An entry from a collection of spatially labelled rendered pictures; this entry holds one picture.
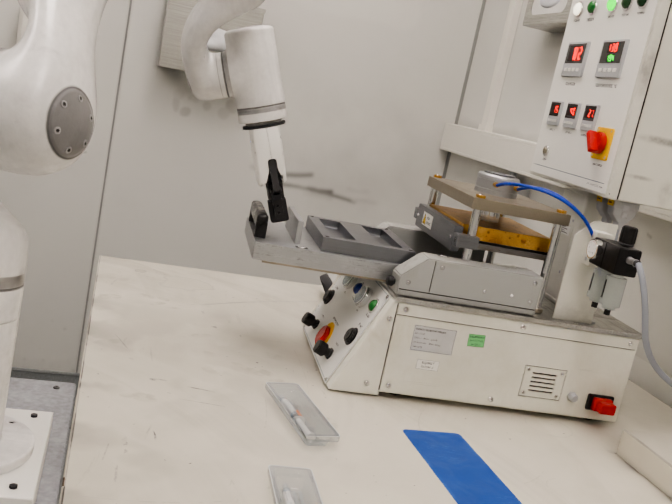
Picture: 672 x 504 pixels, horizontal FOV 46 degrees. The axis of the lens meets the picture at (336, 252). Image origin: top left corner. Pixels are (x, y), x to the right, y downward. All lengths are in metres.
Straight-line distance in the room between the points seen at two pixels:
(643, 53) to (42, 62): 0.96
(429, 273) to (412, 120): 1.65
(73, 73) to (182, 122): 1.95
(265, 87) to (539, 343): 0.64
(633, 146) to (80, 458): 0.98
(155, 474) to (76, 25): 0.52
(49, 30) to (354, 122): 2.10
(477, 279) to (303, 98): 1.59
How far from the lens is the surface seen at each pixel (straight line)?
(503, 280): 1.37
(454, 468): 1.18
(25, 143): 0.80
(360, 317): 1.38
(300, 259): 1.32
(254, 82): 1.35
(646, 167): 1.44
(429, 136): 2.96
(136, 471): 1.01
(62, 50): 0.83
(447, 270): 1.33
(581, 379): 1.48
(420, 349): 1.35
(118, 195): 2.79
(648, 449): 1.37
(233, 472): 1.03
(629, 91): 1.42
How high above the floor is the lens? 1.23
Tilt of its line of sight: 11 degrees down
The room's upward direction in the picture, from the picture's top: 12 degrees clockwise
